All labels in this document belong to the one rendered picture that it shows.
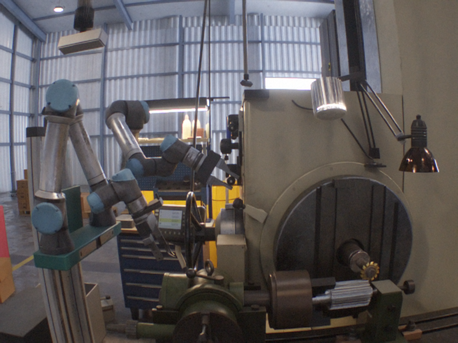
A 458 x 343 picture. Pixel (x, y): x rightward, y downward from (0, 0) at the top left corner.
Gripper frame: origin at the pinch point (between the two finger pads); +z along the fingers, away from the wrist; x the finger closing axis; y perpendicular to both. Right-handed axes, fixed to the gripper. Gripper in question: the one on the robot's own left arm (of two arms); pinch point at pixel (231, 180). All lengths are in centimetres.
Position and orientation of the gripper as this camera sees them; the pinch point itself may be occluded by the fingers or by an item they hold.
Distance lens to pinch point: 148.4
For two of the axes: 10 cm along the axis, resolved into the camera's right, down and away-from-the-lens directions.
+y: 0.1, 0.8, -10.0
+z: 8.6, 5.1, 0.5
